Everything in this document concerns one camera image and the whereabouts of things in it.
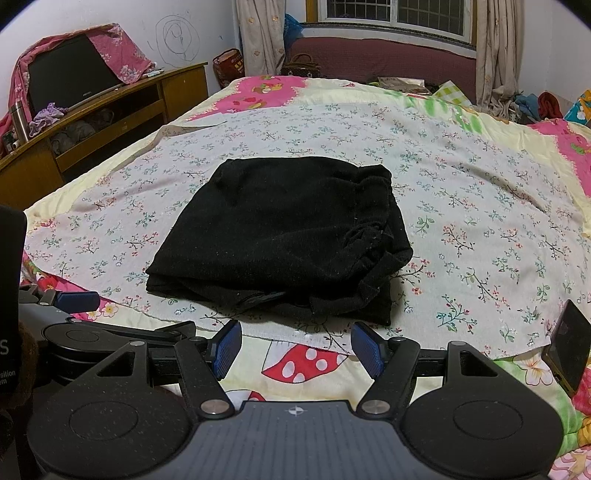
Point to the wooden cabinet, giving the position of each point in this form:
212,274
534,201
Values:
184,92

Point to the grey cloth bundle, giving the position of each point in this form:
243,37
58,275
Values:
74,134

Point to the maroon headboard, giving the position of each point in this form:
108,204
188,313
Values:
383,60

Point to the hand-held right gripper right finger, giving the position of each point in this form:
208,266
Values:
367,348

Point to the blue plastic bag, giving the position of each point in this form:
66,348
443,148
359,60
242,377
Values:
292,37

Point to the beige curtain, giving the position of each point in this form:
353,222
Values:
498,55
258,37

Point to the steel thermos flask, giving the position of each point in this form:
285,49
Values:
19,124

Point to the red cloth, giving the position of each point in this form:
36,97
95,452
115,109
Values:
550,106

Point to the black pants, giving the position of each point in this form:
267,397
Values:
277,230

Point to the smartphone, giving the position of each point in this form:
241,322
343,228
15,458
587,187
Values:
570,346

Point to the window with metal bars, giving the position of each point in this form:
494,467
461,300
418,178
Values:
392,14

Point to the white floral bed sheet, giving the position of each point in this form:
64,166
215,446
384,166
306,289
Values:
461,207

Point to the yellow checkered cloth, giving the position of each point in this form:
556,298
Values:
450,92

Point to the colourful printed bag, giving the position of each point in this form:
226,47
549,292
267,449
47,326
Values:
579,107

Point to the black television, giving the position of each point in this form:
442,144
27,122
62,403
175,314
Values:
69,74

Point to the purple cloth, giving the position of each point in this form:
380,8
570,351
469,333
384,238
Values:
46,117

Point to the blue cloth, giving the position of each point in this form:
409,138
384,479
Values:
526,108

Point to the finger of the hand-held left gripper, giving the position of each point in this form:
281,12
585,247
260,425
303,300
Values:
175,330
76,301

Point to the brown handbag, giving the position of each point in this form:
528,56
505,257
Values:
300,67

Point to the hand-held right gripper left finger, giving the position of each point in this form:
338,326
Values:
228,347

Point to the television under pink cloth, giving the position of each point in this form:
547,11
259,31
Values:
124,60

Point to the red bag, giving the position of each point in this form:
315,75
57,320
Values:
228,69

